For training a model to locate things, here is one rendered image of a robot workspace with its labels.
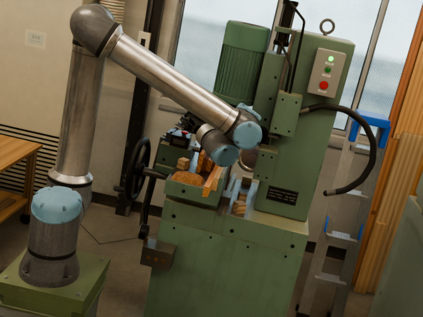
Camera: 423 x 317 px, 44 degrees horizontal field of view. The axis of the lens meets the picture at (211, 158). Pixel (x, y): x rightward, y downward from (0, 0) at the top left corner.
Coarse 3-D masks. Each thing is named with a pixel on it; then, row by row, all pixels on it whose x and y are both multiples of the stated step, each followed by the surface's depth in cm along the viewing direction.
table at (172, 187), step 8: (192, 160) 222; (160, 168) 218; (168, 168) 217; (176, 168) 209; (192, 168) 213; (168, 176) 199; (208, 176) 208; (168, 184) 196; (176, 184) 196; (184, 184) 195; (192, 184) 196; (224, 184) 211; (168, 192) 197; (176, 192) 197; (184, 192) 196; (192, 192) 196; (200, 192) 195; (216, 192) 194; (192, 200) 197; (200, 200) 196; (208, 200) 195; (216, 200) 195
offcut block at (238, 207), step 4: (232, 204) 206; (236, 204) 204; (240, 204) 203; (244, 204) 204; (232, 208) 206; (236, 208) 204; (240, 208) 203; (244, 208) 204; (236, 212) 204; (240, 212) 204; (244, 212) 205
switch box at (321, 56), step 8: (320, 48) 184; (320, 56) 183; (328, 56) 183; (336, 56) 183; (344, 56) 182; (320, 64) 184; (336, 64) 183; (312, 72) 186; (320, 72) 185; (336, 72) 184; (312, 80) 186; (320, 80) 186; (328, 80) 185; (336, 80) 185; (312, 88) 187; (320, 88) 187; (328, 88) 186; (336, 88) 186; (328, 96) 187
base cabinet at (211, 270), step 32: (160, 224) 206; (192, 256) 208; (224, 256) 206; (256, 256) 204; (288, 256) 201; (160, 288) 214; (192, 288) 212; (224, 288) 210; (256, 288) 208; (288, 288) 205
